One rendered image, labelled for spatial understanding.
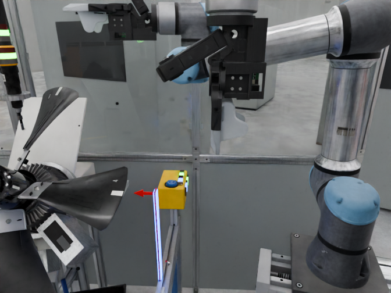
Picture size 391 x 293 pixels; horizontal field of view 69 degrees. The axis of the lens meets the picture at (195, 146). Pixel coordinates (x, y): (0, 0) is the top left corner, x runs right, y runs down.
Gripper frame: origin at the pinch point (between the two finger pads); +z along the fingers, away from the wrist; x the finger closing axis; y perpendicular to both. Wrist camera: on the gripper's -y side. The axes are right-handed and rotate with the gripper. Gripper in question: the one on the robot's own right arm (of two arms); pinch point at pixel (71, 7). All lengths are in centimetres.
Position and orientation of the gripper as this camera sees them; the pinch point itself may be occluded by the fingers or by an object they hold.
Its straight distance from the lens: 81.4
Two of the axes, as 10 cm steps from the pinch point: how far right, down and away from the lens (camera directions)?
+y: 0.0, 9.3, 3.6
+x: -1.2, -3.6, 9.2
